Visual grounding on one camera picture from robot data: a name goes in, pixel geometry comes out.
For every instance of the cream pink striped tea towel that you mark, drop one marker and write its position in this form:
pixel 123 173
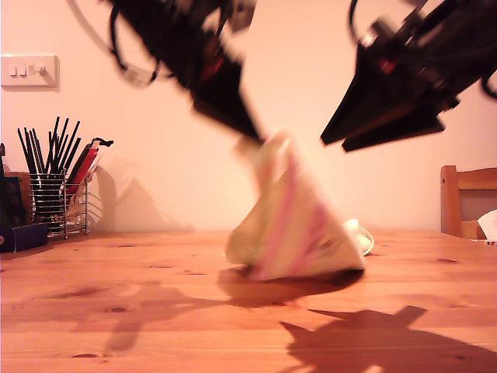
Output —
pixel 295 233

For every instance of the dark printed carton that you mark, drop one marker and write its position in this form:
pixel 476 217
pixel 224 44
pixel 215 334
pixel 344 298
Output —
pixel 13 198

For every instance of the white wall light switch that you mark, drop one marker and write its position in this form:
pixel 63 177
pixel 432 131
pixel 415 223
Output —
pixel 42 75

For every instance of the wooden chair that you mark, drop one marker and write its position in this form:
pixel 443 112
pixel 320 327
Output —
pixel 450 202

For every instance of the red black chopstick packet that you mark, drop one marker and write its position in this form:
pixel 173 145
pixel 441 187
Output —
pixel 87 158

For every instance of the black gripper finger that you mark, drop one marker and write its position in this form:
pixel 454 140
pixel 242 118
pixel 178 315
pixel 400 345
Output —
pixel 233 85
pixel 369 93
pixel 407 124
pixel 225 116

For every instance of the dark blue box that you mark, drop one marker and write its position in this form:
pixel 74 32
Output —
pixel 27 237

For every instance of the slim black object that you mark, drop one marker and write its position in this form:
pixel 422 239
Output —
pixel 2 157

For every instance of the brown cardboard box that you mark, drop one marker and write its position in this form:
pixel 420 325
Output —
pixel 470 229

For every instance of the thin black chopstick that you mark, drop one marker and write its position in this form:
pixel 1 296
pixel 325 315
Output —
pixel 61 144
pixel 72 155
pixel 26 150
pixel 70 146
pixel 40 150
pixel 52 143

